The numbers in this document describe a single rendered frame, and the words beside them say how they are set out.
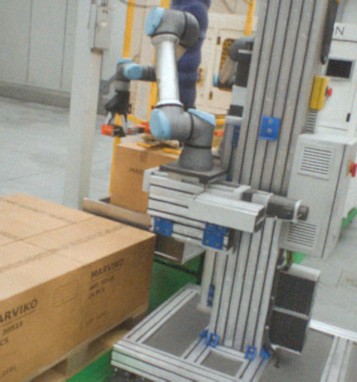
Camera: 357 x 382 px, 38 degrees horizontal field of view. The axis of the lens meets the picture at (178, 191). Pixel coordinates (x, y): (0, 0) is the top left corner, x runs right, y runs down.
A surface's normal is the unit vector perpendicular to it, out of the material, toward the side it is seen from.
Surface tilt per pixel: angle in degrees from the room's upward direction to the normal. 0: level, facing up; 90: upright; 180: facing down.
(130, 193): 90
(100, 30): 90
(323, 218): 90
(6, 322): 90
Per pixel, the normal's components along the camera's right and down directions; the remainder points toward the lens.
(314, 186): -0.40, 0.16
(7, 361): 0.87, 0.22
